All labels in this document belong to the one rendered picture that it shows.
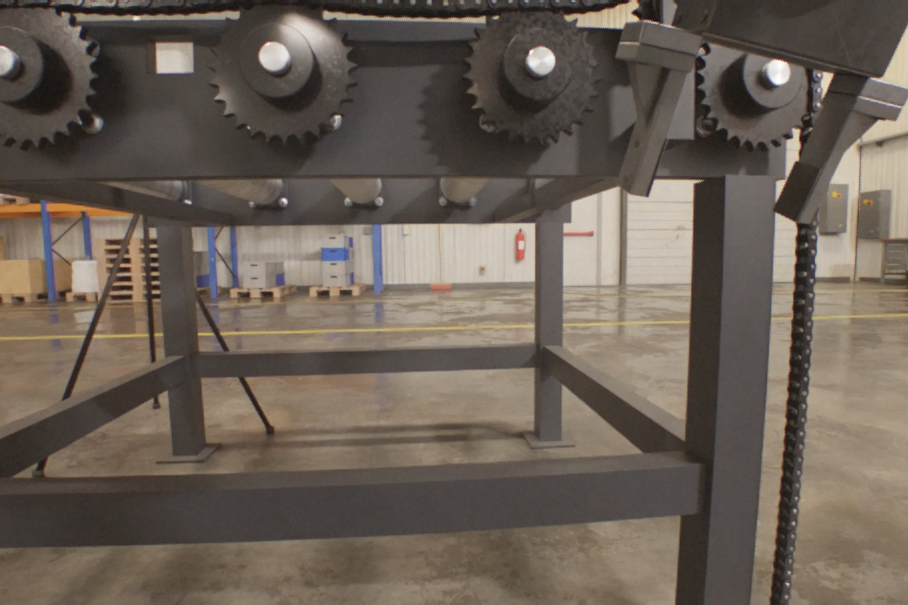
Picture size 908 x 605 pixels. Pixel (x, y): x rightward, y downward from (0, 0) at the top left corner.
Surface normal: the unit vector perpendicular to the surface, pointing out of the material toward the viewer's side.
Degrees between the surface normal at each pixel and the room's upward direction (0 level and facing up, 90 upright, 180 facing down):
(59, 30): 90
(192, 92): 90
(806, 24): 113
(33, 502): 90
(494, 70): 90
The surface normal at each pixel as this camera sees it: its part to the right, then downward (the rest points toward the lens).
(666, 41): 0.09, 0.48
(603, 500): 0.09, 0.10
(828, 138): -0.98, -0.10
